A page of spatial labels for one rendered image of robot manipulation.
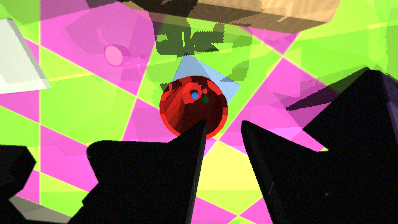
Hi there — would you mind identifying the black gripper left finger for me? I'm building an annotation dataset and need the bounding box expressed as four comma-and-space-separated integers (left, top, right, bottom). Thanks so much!
86, 119, 207, 224

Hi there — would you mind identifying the red marble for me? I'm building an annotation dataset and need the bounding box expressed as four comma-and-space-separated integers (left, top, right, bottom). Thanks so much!
202, 86, 210, 94

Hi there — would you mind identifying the blue marble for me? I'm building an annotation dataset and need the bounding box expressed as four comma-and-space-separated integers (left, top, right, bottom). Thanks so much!
191, 91, 199, 99

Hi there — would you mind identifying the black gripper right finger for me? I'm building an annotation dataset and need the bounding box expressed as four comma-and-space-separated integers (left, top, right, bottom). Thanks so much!
241, 120, 398, 224

